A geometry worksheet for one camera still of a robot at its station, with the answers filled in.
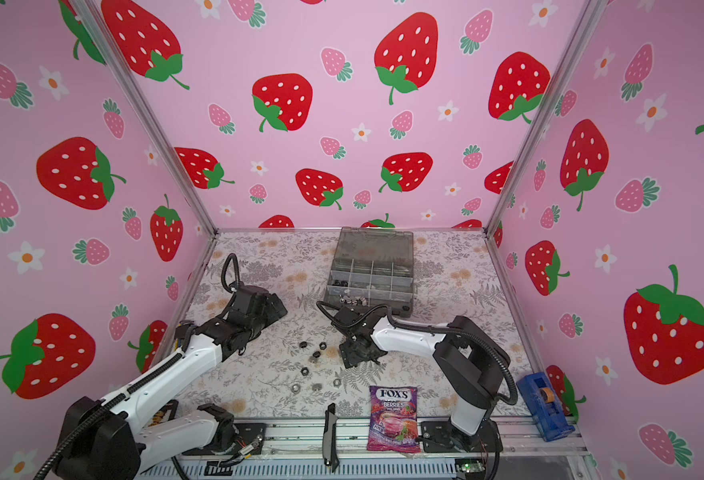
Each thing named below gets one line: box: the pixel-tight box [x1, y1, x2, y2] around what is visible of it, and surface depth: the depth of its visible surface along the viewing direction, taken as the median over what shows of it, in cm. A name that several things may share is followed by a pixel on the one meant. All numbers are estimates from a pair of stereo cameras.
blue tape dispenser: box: [516, 372, 575, 442], surface depth 76 cm
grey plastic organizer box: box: [324, 227, 414, 318], surface depth 110 cm
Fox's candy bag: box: [367, 386, 421, 453], surface depth 77 cm
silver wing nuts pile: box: [339, 294, 367, 306], surface depth 100 cm
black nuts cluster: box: [299, 341, 327, 358], surface depth 92 cm
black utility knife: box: [322, 403, 339, 473], surface depth 75 cm
